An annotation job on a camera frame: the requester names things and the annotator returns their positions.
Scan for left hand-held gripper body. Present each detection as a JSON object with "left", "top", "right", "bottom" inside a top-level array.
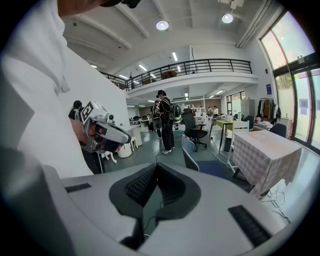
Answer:
[{"left": 79, "top": 99, "right": 116, "bottom": 153}]

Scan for blue chair with white stitching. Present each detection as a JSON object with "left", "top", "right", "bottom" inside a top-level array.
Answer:
[{"left": 181, "top": 134, "right": 227, "bottom": 180}]

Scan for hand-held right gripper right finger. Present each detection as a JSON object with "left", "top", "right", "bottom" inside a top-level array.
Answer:
[{"left": 154, "top": 162, "right": 202, "bottom": 221}]

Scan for person's white shirt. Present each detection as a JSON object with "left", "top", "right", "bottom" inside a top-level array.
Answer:
[{"left": 0, "top": 0, "right": 131, "bottom": 181}]

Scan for green top table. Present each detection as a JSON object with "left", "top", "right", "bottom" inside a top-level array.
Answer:
[{"left": 209, "top": 119, "right": 241, "bottom": 153}]

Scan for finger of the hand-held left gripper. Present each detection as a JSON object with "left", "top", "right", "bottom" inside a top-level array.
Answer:
[
  {"left": 100, "top": 140, "right": 125, "bottom": 154},
  {"left": 96, "top": 122, "right": 132, "bottom": 145}
]

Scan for person's left hand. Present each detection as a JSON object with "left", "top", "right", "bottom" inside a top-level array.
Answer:
[{"left": 88, "top": 123, "right": 102, "bottom": 137}]

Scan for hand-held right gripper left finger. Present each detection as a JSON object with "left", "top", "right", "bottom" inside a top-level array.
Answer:
[{"left": 108, "top": 162, "right": 159, "bottom": 251}]

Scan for glass entrance doors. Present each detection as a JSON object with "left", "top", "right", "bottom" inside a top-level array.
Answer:
[{"left": 258, "top": 9, "right": 320, "bottom": 152}]

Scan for person's black trousers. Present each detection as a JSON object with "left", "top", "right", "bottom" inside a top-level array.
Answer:
[{"left": 81, "top": 147, "right": 106, "bottom": 175}]

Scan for tangled black floor cables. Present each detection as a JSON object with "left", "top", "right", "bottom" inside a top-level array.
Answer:
[{"left": 259, "top": 182, "right": 292, "bottom": 225}]

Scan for black balcony railing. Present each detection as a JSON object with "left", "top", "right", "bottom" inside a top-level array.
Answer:
[{"left": 99, "top": 58, "right": 253, "bottom": 92}]

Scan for person's left forearm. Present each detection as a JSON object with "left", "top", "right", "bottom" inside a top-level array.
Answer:
[{"left": 69, "top": 117, "right": 88, "bottom": 146}]

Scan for white round pedestal table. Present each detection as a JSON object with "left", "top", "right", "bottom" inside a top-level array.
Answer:
[{"left": 116, "top": 124, "right": 144, "bottom": 159}]

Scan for grey metal lockers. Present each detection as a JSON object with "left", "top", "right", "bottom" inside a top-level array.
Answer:
[{"left": 239, "top": 98, "right": 256, "bottom": 119}]

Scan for clothes rack with garments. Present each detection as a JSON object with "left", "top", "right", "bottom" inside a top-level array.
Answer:
[{"left": 256, "top": 96, "right": 283, "bottom": 126}]

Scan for person's chin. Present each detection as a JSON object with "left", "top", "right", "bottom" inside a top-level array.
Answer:
[{"left": 57, "top": 0, "right": 126, "bottom": 19}]

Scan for black office chair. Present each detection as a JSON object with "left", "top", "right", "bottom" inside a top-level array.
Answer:
[{"left": 180, "top": 107, "right": 209, "bottom": 153}]

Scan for white floor cable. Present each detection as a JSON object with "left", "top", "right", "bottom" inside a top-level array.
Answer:
[{"left": 206, "top": 138, "right": 236, "bottom": 167}]

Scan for dark waste bin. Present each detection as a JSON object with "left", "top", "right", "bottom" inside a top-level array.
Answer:
[{"left": 223, "top": 136, "right": 234, "bottom": 153}]

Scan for table with beige tablecloth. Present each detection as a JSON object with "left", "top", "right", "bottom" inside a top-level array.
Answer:
[{"left": 231, "top": 129, "right": 303, "bottom": 199}]

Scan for dark blue shell chair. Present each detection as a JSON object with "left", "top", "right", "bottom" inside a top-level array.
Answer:
[
  {"left": 243, "top": 115, "right": 256, "bottom": 131},
  {"left": 269, "top": 122, "right": 288, "bottom": 139}
]

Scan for white wooden slatted chair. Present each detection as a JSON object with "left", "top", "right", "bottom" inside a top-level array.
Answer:
[{"left": 226, "top": 119, "right": 251, "bottom": 174}]

